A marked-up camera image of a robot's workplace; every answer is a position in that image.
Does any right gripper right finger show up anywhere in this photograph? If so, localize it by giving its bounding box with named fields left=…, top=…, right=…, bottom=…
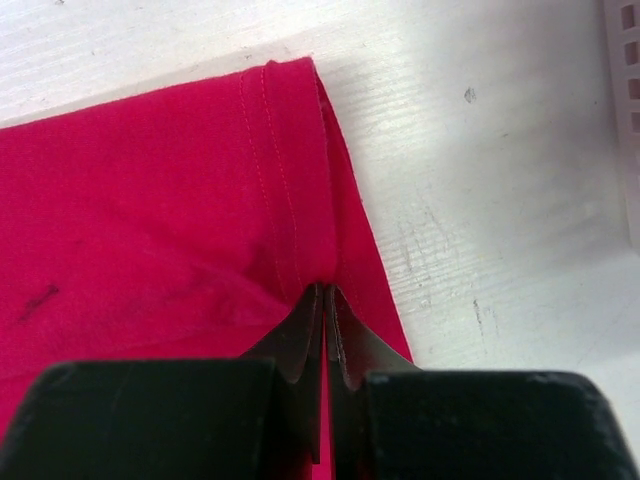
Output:
left=324, top=286, right=639, bottom=479

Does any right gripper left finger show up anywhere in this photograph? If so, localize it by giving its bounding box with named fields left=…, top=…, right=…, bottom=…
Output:
left=1, top=284, right=323, bottom=479

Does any crimson red t shirt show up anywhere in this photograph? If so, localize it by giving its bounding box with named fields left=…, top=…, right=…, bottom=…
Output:
left=1, top=58, right=413, bottom=479

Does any white plastic basket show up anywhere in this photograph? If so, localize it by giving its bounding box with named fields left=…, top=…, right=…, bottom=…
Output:
left=602, top=0, right=639, bottom=251

